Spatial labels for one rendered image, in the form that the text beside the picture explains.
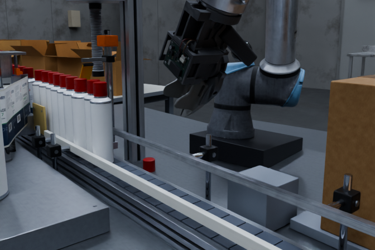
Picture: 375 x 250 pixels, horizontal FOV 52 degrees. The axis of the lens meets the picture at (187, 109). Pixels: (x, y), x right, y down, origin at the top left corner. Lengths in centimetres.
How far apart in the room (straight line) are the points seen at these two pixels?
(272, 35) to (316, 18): 816
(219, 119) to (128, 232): 54
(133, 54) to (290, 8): 43
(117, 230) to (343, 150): 44
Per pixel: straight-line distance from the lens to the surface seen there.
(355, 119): 68
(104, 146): 95
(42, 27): 1083
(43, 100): 128
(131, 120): 109
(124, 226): 79
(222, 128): 117
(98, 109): 93
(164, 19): 882
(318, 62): 922
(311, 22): 928
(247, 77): 116
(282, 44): 109
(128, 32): 106
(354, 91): 67
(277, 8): 106
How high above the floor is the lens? 119
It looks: 11 degrees down
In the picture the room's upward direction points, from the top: straight up
